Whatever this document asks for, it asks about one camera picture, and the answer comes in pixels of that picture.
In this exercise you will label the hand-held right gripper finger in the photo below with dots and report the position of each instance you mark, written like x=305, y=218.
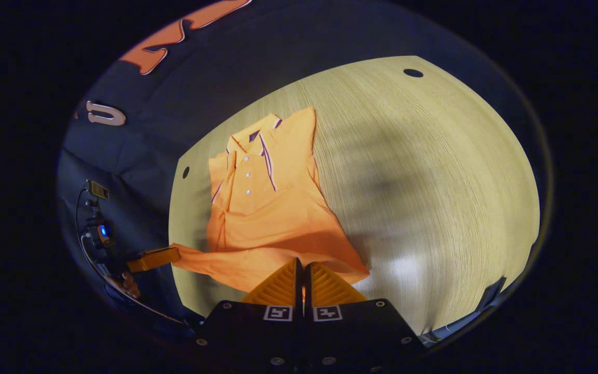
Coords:
x=299, y=280
x=308, y=280

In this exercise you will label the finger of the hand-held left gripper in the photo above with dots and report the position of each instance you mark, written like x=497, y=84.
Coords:
x=153, y=258

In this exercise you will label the orange T-shirt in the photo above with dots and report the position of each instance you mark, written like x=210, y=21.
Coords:
x=268, y=218

